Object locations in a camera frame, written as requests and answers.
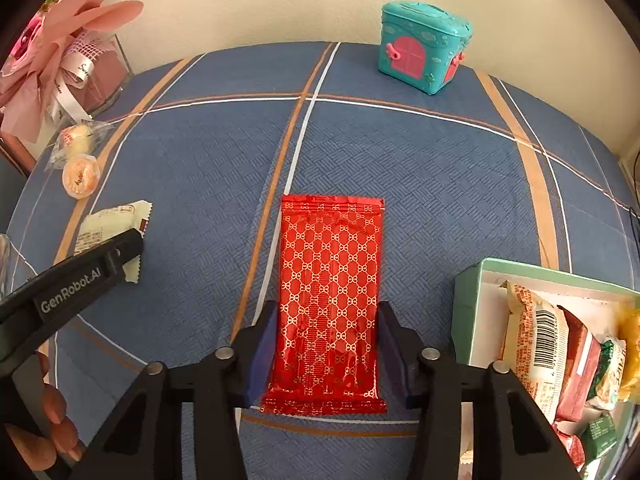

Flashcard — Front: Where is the green cardboard box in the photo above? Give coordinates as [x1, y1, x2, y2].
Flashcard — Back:
[451, 257, 640, 480]

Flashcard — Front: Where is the white orange snack packet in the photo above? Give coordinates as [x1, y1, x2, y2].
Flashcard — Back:
[499, 280, 571, 426]

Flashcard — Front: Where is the small red snack packet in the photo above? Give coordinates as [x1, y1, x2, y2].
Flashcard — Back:
[552, 422, 587, 471]

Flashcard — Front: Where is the person's left hand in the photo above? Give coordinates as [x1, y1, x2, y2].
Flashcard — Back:
[4, 352, 84, 472]

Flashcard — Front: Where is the red gold patterned packet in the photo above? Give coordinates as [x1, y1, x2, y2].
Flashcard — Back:
[260, 194, 388, 416]

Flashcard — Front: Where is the small green white packet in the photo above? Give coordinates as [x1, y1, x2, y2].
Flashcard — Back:
[586, 337, 628, 411]

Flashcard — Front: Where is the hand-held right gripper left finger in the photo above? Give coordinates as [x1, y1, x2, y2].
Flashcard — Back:
[87, 301, 279, 480]

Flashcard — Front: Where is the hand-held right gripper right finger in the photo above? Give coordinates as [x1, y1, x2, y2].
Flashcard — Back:
[380, 301, 583, 480]

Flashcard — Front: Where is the yellow cake packet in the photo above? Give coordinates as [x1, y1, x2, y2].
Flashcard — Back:
[615, 305, 640, 403]

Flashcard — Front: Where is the dark green snack packet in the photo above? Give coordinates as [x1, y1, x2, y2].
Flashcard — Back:
[580, 412, 621, 463]

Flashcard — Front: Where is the pink ribbon gift box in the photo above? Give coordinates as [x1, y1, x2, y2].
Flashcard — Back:
[0, 0, 145, 141]

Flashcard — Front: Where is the clear plastic box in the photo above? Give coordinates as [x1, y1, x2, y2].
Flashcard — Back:
[75, 34, 135, 118]

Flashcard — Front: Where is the red block packet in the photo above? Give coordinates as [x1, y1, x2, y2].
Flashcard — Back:
[555, 305, 603, 423]

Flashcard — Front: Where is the clear wrapped white pastry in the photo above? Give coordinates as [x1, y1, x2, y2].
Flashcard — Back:
[44, 121, 116, 172]

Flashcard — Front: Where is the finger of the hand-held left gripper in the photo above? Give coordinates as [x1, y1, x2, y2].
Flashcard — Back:
[100, 229, 145, 273]

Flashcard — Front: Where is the black cable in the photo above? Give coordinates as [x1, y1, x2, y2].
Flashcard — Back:
[620, 206, 640, 252]

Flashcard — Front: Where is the yellow pink round cake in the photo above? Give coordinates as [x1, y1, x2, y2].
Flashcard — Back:
[62, 154, 101, 200]

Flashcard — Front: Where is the teal toy house box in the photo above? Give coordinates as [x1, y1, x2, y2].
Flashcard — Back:
[376, 1, 474, 96]

